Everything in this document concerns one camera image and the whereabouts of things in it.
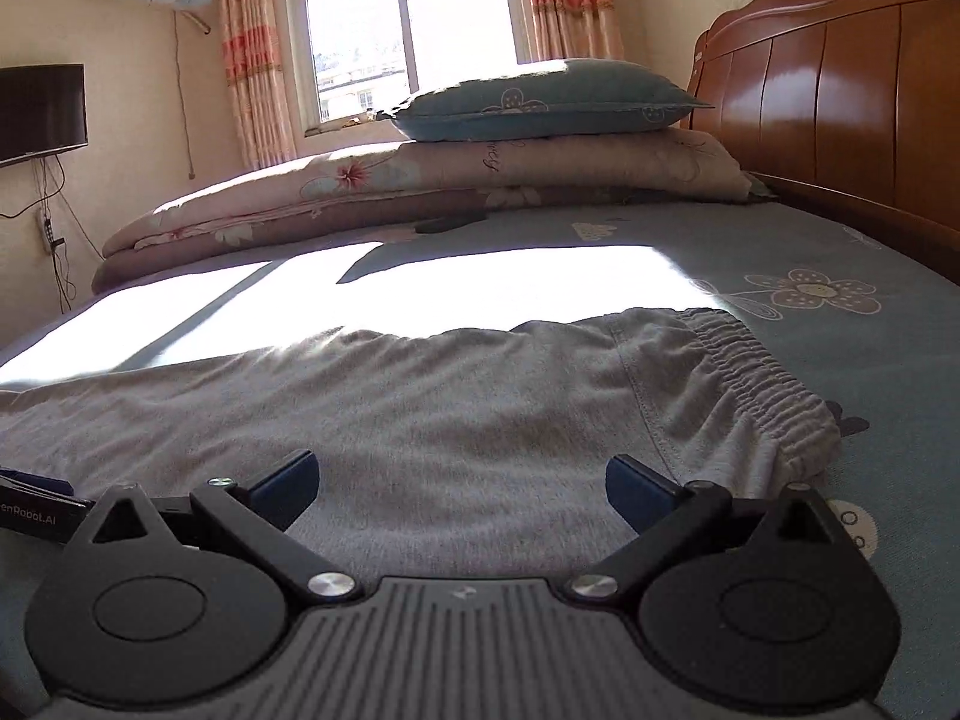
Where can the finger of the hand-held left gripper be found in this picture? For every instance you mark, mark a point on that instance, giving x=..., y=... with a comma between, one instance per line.
x=30, y=484

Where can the white power strip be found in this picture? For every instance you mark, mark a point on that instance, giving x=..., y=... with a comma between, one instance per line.
x=49, y=232

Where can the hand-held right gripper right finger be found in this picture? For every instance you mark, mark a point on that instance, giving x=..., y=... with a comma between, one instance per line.
x=636, y=487

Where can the bed with teal patterned sheet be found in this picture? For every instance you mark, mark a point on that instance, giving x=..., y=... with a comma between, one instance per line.
x=862, y=360

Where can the wooden bed headboard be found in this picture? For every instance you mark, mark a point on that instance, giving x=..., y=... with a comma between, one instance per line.
x=847, y=90

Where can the black television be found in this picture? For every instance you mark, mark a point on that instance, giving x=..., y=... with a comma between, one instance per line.
x=37, y=112

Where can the pink patterned curtain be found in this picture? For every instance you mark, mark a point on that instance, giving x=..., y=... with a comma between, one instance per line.
x=251, y=52
x=570, y=0

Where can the teal pillow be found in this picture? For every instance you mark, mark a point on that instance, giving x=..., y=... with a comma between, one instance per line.
x=540, y=101

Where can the black phone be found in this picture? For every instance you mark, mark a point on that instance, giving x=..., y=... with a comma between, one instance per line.
x=448, y=224

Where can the grey sweatpants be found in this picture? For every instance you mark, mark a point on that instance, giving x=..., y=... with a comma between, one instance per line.
x=450, y=405

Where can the window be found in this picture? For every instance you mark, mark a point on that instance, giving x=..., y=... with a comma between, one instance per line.
x=420, y=22

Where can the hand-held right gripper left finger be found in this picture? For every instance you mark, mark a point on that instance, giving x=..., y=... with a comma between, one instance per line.
x=289, y=484

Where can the folded pink floral quilt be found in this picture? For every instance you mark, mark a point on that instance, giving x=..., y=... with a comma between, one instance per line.
x=450, y=180

